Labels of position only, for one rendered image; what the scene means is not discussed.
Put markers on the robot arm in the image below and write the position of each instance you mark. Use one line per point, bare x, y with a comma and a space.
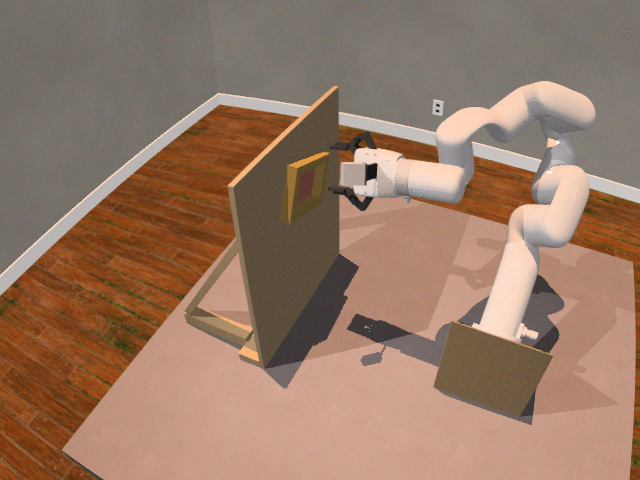
530, 226

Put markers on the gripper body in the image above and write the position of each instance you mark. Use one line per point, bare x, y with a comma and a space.
385, 181

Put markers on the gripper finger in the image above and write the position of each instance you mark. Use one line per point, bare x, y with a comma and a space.
353, 144
341, 190

